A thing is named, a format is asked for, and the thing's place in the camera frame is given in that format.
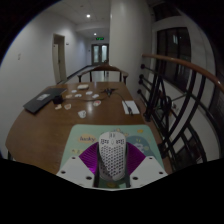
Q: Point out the beige flat block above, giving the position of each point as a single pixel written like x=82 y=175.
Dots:
x=82 y=87

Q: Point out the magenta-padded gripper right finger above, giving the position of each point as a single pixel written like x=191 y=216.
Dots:
x=148 y=168

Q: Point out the white perforated computer mouse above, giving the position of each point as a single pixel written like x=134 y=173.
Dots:
x=112 y=156

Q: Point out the side door with frame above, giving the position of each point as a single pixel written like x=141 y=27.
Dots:
x=59 y=58

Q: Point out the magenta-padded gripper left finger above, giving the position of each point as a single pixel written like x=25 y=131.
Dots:
x=75 y=168

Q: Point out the white outlined sticker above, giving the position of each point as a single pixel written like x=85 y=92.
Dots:
x=82 y=114

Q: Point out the small orange sticker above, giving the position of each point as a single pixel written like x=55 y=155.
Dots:
x=69 y=96

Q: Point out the dark framed window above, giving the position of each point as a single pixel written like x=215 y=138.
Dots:
x=173 y=56

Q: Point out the small black box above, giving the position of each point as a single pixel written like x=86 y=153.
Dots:
x=57 y=99

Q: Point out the tan shaped sticker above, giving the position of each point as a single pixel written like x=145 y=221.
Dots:
x=58 y=107

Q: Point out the black railing with wooden handrail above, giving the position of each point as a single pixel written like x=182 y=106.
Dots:
x=186 y=100

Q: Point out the wooden armchair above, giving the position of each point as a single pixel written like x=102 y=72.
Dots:
x=103 y=68

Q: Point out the red and white sticker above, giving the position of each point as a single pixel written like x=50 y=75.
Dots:
x=97 y=103

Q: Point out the small white sticker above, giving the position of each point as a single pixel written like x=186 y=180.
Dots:
x=89 y=93
x=78 y=95
x=73 y=91
x=95 y=96

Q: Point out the white notepad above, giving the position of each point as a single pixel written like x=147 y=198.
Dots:
x=133 y=107

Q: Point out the pale green printed mouse pad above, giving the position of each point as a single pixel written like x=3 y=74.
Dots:
x=83 y=133

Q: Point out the closed black laptop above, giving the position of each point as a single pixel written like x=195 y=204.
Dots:
x=41 y=100

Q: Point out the glass double door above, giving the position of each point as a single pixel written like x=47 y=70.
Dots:
x=100 y=54

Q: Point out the white wall switch plate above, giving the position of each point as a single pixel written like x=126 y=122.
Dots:
x=19 y=56

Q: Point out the orange and white sticker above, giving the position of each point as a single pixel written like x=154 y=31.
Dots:
x=67 y=106

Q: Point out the green exit sign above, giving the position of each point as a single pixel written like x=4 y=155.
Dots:
x=100 y=38

